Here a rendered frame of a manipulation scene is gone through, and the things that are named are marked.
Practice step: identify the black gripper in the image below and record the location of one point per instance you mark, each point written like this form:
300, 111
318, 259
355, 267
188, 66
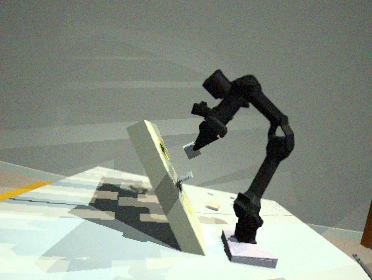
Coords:
212, 126

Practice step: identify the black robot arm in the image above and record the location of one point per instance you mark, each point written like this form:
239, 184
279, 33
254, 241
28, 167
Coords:
236, 94

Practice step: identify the cream flat rectangular block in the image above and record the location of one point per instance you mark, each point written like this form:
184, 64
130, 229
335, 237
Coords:
138, 188
213, 205

